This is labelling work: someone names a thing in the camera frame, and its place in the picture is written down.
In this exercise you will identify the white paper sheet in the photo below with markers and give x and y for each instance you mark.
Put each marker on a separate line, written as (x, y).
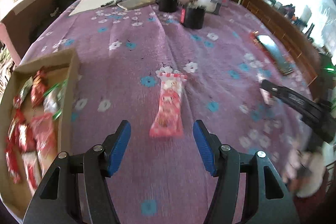
(87, 5)

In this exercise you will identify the large red foil packet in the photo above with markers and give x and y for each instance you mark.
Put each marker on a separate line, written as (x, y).
(26, 141)

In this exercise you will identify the purple floral tablecloth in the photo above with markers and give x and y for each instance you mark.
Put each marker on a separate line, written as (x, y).
(122, 53)

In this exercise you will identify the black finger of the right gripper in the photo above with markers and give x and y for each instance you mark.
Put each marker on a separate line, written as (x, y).
(287, 96)

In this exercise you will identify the maroon armchair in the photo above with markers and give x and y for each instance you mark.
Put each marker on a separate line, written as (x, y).
(18, 25)

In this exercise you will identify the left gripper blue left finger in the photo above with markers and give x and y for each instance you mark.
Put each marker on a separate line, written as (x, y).
(56, 199)

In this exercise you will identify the red snack packet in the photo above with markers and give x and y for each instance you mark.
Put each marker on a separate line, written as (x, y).
(39, 87)

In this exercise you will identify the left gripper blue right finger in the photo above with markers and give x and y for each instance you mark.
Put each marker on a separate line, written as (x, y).
(267, 199)

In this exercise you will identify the tan notebook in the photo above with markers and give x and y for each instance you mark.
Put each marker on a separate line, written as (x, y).
(134, 4)

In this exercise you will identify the brown cardboard tray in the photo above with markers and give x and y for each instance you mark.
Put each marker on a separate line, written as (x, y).
(61, 67)

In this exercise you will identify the green clear candy packet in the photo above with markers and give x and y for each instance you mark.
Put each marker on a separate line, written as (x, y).
(54, 99)

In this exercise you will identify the black cup near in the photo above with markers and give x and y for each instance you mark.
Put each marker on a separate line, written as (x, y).
(192, 16)

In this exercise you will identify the pink white snack packet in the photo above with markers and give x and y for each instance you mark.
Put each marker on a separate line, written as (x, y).
(44, 135)

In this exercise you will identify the smartphone in red case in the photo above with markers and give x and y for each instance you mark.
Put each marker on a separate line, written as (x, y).
(267, 44)

